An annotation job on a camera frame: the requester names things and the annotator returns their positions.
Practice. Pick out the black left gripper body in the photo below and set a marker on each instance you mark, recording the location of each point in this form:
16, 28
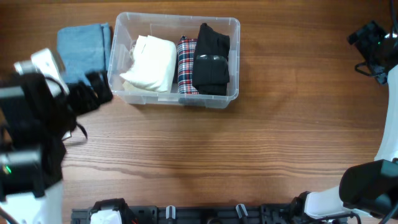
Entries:
81, 102

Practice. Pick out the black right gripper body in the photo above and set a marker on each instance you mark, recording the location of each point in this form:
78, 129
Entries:
373, 35

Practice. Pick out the blue denim cloth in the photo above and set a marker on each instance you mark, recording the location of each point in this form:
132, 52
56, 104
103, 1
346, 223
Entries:
84, 49

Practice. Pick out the cream cloth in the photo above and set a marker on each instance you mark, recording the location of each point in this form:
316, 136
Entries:
153, 64

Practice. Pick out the red blue plaid cloth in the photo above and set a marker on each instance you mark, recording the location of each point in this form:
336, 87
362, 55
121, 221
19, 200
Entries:
185, 53

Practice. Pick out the black cloth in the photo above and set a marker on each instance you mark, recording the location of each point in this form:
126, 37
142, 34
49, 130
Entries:
210, 62

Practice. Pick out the white t-shirt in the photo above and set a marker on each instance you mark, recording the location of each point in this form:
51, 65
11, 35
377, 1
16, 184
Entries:
67, 135

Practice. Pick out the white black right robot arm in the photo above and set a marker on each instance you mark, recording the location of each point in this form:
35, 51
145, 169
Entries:
368, 189

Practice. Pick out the clear plastic storage container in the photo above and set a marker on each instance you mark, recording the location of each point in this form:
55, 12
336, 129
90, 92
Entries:
130, 25

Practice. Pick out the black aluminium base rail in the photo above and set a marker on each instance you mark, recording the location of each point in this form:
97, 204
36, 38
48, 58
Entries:
117, 211

